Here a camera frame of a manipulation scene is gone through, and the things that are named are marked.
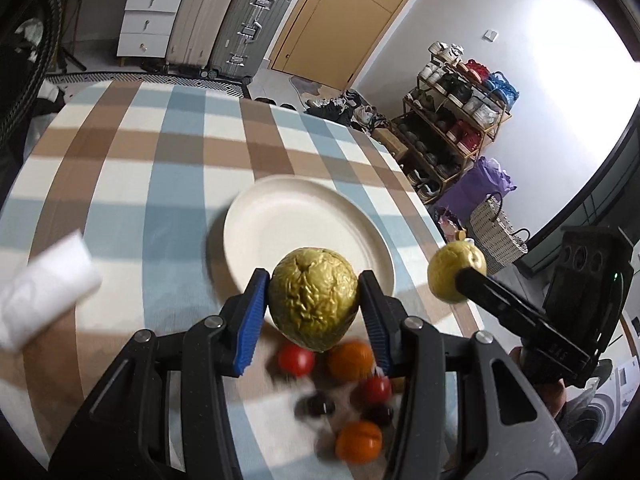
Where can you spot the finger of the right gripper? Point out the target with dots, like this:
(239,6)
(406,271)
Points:
(510,309)

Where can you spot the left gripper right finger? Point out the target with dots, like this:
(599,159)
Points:
(408,347)

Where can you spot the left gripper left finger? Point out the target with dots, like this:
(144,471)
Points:
(219,346)

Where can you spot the red tomato with stem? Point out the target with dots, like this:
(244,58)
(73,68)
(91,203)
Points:
(374,390)

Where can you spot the yellow-green passion fruit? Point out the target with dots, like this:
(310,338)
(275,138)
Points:
(447,263)

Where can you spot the orange fruit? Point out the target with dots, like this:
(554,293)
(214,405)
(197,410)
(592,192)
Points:
(359,442)

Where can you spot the wrinkled yellow passion fruit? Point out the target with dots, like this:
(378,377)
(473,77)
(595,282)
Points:
(313,297)

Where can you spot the right hand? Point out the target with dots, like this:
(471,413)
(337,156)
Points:
(553,394)

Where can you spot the orange near plate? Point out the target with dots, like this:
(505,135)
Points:
(351,361)

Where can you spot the dark plum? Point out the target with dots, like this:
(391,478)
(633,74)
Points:
(316,406)
(381,415)

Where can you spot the woven basket bag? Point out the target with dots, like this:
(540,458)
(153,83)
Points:
(499,241)

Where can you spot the white washing machine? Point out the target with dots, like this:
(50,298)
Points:
(604,403)

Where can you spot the cream round plate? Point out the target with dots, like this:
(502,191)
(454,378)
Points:
(278,214)

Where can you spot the purple bag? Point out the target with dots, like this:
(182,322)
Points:
(486,177)

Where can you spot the white paper towel roll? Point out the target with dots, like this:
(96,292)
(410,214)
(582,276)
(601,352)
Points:
(48,287)

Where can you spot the checkered tablecloth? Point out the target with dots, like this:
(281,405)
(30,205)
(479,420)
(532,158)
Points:
(147,172)

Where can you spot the cardboard box on floor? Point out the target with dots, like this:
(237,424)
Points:
(391,142)

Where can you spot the wooden shoe rack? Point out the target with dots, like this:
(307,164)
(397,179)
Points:
(454,110)

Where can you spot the silver suitcase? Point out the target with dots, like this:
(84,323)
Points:
(244,37)

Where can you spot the wooden door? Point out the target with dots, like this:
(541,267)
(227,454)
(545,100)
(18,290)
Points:
(329,41)

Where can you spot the beige suitcase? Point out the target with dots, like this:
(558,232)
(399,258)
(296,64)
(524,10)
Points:
(195,30)

